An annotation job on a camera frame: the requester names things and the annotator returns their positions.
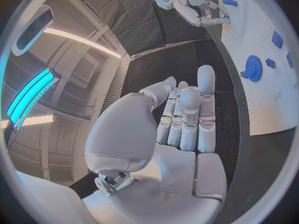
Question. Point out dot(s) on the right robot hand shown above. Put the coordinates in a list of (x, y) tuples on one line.
[(189, 9)]

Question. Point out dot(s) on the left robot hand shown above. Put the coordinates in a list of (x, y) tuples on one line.
[(130, 134)]

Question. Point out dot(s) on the small blue plug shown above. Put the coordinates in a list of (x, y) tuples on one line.
[(226, 16)]

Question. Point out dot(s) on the white task board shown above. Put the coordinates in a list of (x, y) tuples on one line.
[(257, 100)]

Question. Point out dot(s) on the long blue block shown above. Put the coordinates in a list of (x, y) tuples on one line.
[(230, 2)]

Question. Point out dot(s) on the small blue peg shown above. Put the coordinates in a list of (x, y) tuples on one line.
[(244, 74)]

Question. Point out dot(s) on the blue gear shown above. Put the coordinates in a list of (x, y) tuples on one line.
[(255, 69)]

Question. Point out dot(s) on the glowing light bar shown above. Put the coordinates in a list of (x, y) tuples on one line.
[(28, 95)]

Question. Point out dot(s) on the white oval camera housing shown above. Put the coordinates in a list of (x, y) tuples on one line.
[(32, 29)]

